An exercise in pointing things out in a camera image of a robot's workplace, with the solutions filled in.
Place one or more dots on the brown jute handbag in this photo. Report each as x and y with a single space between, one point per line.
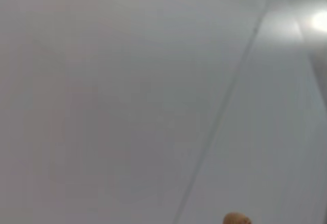
237 219

